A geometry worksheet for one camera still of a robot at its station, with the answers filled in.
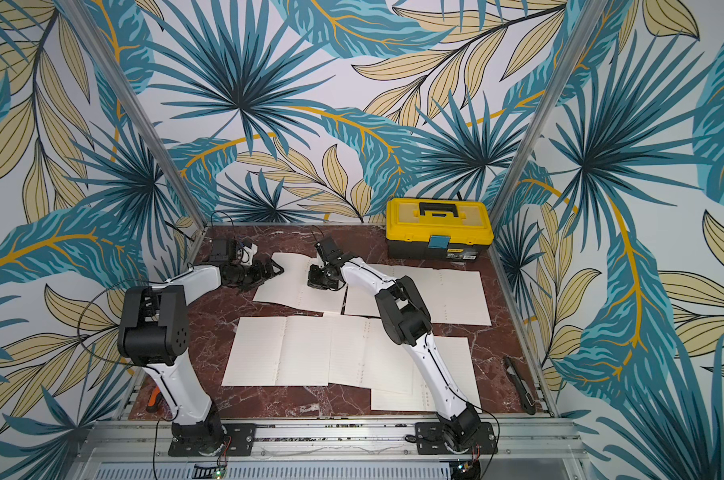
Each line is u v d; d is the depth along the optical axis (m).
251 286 0.91
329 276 0.80
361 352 0.88
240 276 0.84
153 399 0.78
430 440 0.73
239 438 0.74
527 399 0.79
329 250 0.85
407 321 0.64
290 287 1.01
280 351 0.88
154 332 0.50
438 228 0.98
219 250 0.80
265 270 0.90
